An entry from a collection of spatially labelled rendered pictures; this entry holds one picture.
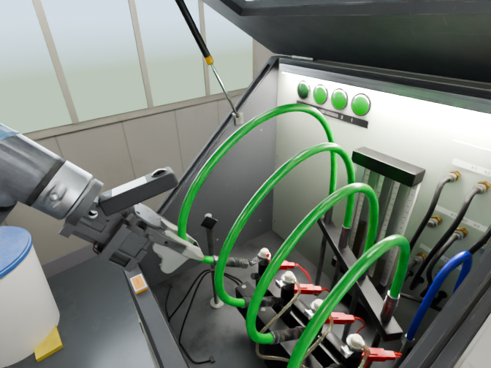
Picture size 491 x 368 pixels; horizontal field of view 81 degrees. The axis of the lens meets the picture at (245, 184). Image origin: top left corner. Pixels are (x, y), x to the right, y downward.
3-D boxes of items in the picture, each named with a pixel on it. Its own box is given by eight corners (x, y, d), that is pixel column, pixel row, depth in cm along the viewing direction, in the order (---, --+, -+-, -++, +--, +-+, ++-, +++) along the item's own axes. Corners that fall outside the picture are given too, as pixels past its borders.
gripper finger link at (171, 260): (186, 280, 50) (140, 255, 47) (207, 252, 50) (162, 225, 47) (189, 289, 47) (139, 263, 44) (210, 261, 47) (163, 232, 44)
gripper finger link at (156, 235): (178, 247, 48) (132, 220, 45) (184, 238, 48) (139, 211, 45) (180, 259, 44) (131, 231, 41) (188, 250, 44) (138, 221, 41)
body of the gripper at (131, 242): (133, 251, 50) (63, 217, 45) (162, 212, 50) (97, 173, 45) (134, 275, 43) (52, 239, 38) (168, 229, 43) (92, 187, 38)
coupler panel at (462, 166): (398, 271, 65) (444, 144, 49) (406, 265, 67) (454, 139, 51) (461, 314, 56) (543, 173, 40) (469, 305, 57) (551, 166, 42)
